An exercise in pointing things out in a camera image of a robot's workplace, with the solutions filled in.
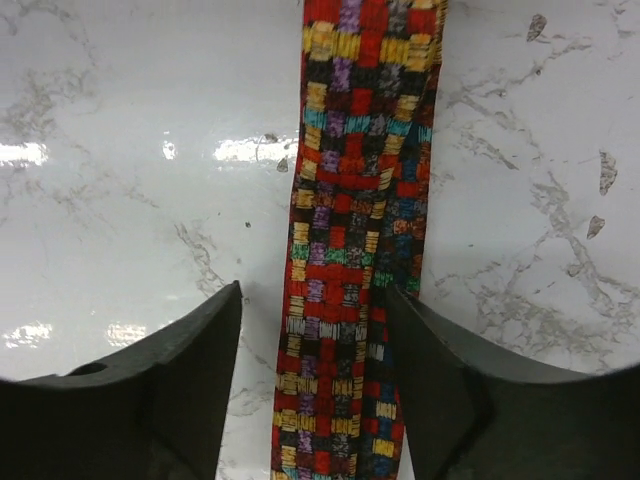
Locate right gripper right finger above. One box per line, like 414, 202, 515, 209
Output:
387, 287, 639, 479

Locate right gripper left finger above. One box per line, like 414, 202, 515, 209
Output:
1, 283, 242, 479

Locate red patterned tie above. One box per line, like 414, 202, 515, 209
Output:
270, 0, 448, 479

